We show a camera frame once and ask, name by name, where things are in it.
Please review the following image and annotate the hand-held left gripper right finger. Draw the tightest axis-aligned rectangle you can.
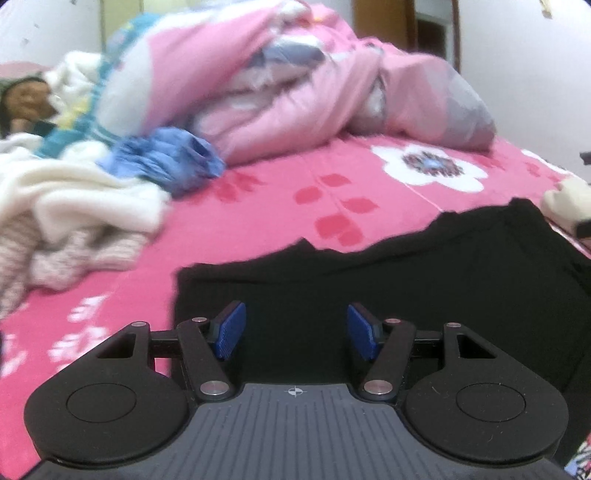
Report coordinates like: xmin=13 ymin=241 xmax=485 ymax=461
xmin=346 ymin=302 xmax=497 ymax=401

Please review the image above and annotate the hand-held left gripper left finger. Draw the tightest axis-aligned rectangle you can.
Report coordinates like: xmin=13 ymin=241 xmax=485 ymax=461
xmin=95 ymin=300 xmax=247 ymax=401

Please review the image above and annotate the black printed t-shirt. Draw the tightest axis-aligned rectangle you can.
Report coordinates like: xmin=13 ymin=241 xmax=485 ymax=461
xmin=173 ymin=198 xmax=591 ymax=467

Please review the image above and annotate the pink floral bed blanket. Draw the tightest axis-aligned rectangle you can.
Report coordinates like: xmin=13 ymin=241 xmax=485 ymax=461
xmin=0 ymin=129 xmax=591 ymax=472

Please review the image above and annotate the pink white checked garment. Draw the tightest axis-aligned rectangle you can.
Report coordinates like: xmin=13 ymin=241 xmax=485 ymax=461
xmin=0 ymin=217 xmax=148 ymax=319

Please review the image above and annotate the blue shirt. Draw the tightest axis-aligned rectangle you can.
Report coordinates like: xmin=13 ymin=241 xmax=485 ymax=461
xmin=99 ymin=127 xmax=227 ymax=197

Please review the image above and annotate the white fleece blanket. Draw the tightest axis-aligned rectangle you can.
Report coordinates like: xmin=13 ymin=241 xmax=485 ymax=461
xmin=0 ymin=134 xmax=174 ymax=243

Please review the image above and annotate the beige folded garment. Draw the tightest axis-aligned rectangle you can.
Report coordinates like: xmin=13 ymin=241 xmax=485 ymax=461
xmin=540 ymin=178 xmax=591 ymax=241

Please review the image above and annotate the pink patterned quilt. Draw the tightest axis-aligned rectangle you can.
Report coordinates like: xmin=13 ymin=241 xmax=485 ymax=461
xmin=37 ymin=0 xmax=497 ymax=164

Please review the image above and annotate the brown wooden door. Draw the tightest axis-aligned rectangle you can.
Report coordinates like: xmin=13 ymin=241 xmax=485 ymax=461
xmin=355 ymin=0 xmax=462 ymax=75

